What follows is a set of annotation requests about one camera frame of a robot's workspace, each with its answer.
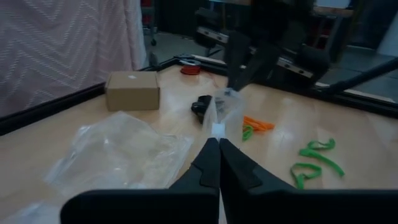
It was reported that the black aluminium table frame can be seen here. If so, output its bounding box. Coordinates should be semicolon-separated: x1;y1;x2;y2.
0;52;398;137

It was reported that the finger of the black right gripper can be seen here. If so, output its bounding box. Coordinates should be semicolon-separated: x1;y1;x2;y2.
236;43;282;92
225;30;252;90

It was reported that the pink chevron curtain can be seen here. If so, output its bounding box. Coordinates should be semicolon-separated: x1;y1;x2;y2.
0;0;147;118

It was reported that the orange rubber band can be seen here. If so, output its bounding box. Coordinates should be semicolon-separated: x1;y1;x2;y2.
244;121;268;133
243;115;275;129

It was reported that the small cardboard box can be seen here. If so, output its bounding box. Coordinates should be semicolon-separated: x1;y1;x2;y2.
104;70;161;112

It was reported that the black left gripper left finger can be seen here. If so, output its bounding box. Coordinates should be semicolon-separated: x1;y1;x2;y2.
60;138;221;224

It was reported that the green rubber band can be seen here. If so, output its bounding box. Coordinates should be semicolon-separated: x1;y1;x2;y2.
306;138;337;151
290;162;323;190
298;148;345;178
241;124;254;142

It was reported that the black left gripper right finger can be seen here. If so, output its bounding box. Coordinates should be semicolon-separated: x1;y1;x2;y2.
220;138;398;224

